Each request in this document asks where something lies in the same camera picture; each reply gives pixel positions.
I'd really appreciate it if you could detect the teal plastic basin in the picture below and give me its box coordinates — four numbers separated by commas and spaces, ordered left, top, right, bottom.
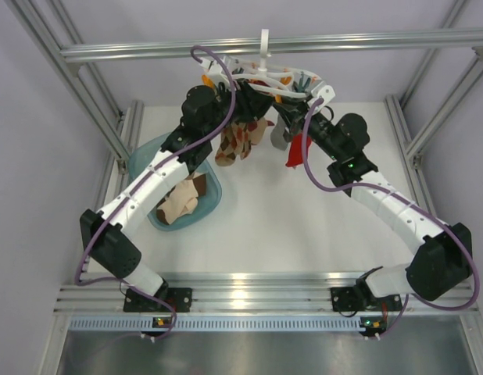
129, 134, 222, 231

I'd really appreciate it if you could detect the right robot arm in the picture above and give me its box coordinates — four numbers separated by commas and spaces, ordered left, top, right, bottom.
274, 98, 480, 310

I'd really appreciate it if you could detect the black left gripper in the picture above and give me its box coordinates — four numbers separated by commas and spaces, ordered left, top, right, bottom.
203, 78, 276, 140

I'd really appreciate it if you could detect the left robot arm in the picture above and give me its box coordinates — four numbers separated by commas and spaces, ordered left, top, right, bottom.
80, 80, 274, 310

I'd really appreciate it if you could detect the teal clothes peg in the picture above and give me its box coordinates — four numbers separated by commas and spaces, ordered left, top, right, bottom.
293, 71, 311, 93

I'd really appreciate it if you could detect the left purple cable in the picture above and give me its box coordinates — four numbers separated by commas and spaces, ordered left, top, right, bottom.
74, 45, 238, 341

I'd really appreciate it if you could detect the red sock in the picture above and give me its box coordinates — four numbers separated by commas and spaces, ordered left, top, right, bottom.
285, 133, 303, 169

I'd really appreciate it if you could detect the aluminium frame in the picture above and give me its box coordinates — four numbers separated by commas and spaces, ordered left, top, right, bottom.
2, 0, 483, 375

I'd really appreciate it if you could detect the argyle beige orange sock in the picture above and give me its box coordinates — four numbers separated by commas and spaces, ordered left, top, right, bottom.
214, 117, 274, 167

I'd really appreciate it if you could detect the perforated cable tray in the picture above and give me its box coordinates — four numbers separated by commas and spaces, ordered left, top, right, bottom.
69, 316, 366, 332

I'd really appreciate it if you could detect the white round clip hanger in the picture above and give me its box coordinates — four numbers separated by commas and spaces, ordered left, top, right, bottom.
221, 29, 329, 101

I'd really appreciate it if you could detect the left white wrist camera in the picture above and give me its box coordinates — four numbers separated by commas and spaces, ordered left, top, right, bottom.
200, 57, 229, 87

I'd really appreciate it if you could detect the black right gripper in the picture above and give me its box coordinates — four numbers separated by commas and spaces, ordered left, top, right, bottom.
274, 98, 342, 162

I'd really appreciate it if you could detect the cream sock in basin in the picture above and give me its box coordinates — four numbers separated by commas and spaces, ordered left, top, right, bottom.
156, 173, 207, 226

